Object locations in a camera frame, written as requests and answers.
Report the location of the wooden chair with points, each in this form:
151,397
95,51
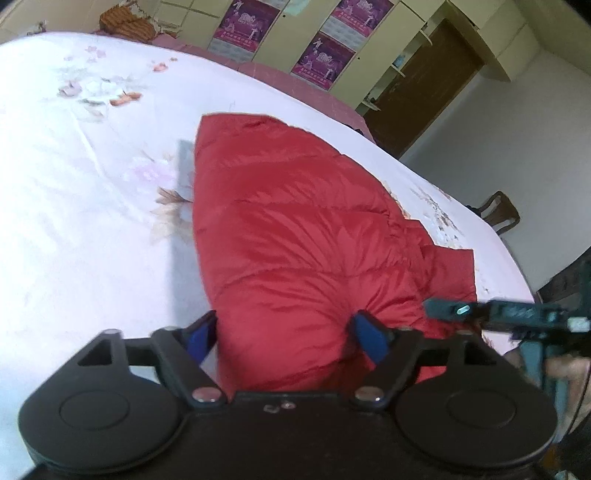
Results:
501,212

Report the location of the orange pillow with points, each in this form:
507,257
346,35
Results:
127,23

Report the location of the red puffer jacket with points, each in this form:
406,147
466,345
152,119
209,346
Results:
300,240

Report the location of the purple wall poster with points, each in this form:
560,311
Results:
247,23
360,9
323,60

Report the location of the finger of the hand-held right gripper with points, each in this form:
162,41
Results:
450,310

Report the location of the person's right hand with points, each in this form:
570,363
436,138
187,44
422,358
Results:
570,374

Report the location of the black cloth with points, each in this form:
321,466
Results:
355,128

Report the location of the brown wooden door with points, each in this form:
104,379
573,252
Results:
425,92

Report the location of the cream wardrobe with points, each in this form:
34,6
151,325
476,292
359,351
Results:
415,18

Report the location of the white floral blanket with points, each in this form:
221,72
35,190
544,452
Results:
69,207

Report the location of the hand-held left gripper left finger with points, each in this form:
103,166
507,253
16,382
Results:
201,337

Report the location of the cream corner shelf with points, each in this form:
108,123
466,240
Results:
397,64

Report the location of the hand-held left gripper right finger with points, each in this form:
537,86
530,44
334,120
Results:
369,337

